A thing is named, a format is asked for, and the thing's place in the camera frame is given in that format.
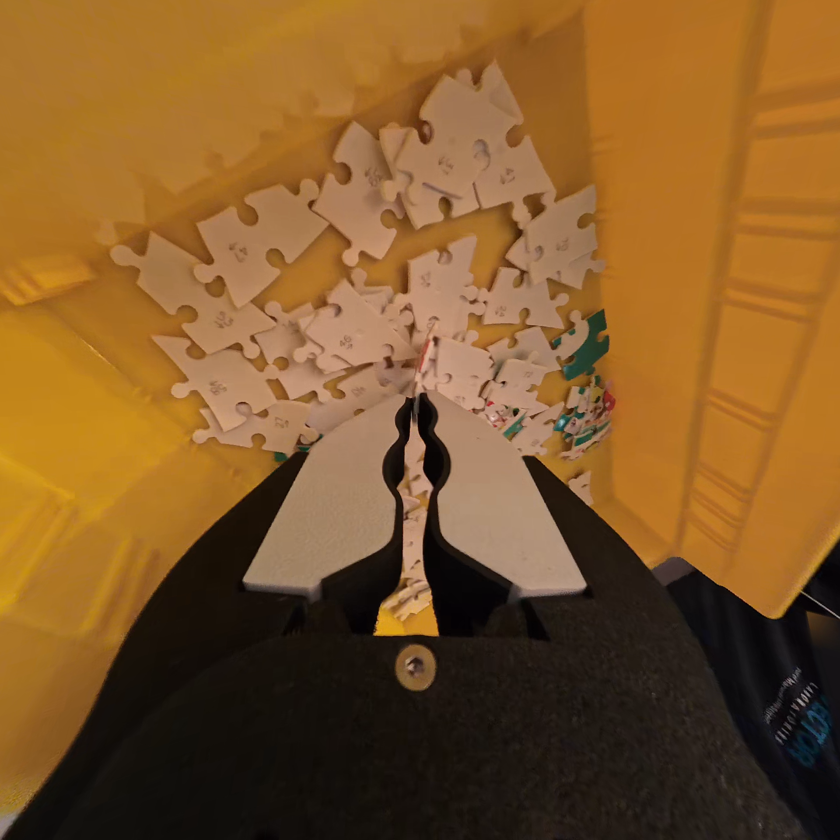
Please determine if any white jigsaw piece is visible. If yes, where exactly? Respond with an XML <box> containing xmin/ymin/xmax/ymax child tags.
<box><xmin>413</xmin><ymin>335</ymin><xmax>435</xmax><ymax>403</ymax></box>

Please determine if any pile of puzzle pieces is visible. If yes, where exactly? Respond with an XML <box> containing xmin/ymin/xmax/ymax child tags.
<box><xmin>111</xmin><ymin>59</ymin><xmax>618</xmax><ymax>639</ymax></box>

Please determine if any yellow plastic bin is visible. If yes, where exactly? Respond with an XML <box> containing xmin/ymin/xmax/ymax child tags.
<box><xmin>0</xmin><ymin>0</ymin><xmax>840</xmax><ymax>821</ymax></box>

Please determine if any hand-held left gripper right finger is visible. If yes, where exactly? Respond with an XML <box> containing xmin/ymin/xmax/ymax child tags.
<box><xmin>420</xmin><ymin>392</ymin><xmax>588</xmax><ymax>626</ymax></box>

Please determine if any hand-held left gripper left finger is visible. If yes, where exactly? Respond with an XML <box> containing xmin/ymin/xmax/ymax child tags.
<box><xmin>243</xmin><ymin>394</ymin><xmax>420</xmax><ymax>620</ymax></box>

